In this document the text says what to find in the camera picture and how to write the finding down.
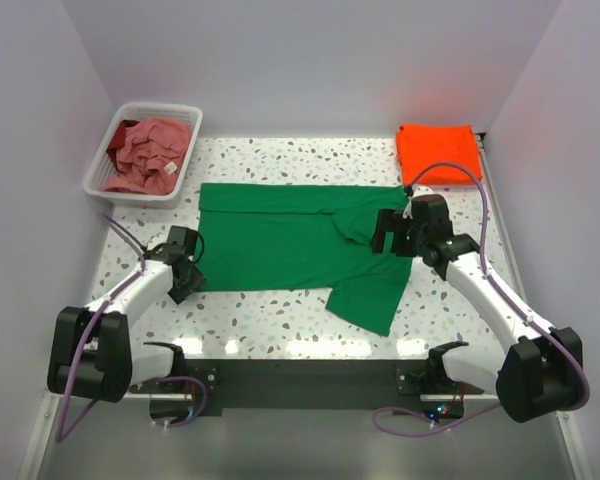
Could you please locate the pink t shirt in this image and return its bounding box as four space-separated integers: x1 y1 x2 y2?
101 116 192 196

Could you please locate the green t shirt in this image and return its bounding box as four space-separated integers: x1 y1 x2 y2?
199 183 412 336

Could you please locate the white plastic basket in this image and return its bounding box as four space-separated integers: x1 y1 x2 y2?
83 102 203 209

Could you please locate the dark red t shirt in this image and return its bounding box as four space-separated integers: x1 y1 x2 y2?
106 119 138 171

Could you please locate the pink folded shirt under stack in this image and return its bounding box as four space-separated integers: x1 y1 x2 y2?
417 182 483 192

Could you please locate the orange folded t shirt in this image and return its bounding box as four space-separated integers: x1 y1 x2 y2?
395 124 483 184

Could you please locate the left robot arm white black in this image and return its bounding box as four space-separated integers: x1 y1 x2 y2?
47 226 205 403

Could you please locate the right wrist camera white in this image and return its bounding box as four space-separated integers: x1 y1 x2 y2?
404 184 434 198

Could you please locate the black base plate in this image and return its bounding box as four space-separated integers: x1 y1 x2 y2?
130 359 479 423

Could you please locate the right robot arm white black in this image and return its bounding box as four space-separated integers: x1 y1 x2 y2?
371 194 590 423

